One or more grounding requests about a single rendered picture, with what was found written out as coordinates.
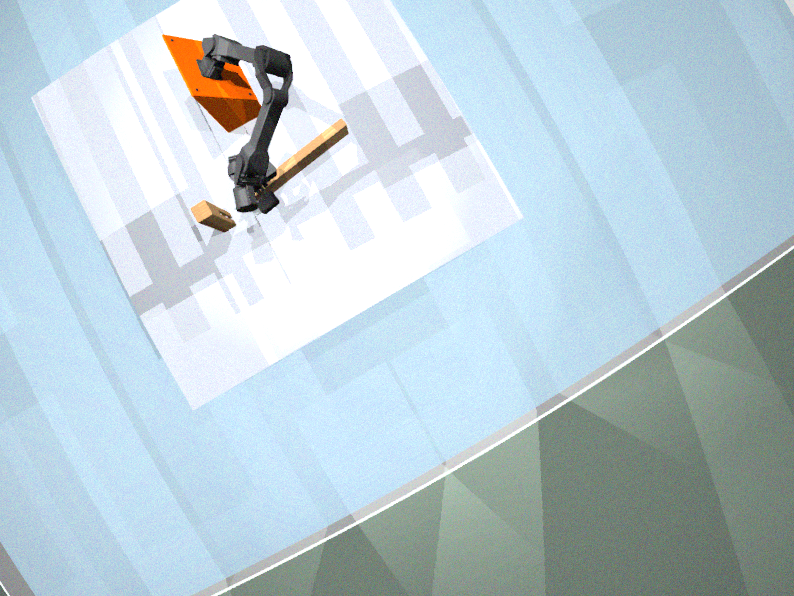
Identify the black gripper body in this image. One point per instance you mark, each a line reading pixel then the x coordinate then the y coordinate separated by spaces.
pixel 268 201

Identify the wooden post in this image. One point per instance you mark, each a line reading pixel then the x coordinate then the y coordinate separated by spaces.
pixel 213 216

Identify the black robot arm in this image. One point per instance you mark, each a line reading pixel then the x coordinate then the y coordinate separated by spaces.
pixel 253 158

